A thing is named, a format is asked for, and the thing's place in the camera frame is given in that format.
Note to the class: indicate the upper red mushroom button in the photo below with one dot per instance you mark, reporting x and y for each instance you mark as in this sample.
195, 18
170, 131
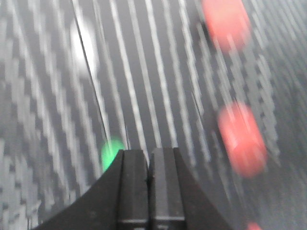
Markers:
227, 22

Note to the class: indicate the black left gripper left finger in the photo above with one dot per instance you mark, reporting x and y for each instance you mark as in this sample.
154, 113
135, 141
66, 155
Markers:
118, 200

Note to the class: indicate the lower red mushroom button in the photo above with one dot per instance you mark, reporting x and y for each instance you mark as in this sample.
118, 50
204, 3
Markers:
242, 139

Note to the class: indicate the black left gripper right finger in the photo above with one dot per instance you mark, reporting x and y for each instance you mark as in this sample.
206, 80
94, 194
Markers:
176, 201

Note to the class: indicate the red mushroom button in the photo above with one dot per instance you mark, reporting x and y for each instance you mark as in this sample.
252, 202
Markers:
227, 22
242, 139

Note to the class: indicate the white red rocker switch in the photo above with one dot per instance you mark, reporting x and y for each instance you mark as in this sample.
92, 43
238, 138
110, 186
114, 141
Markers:
253, 226

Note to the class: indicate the green push button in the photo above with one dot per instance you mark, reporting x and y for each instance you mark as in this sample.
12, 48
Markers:
109, 151

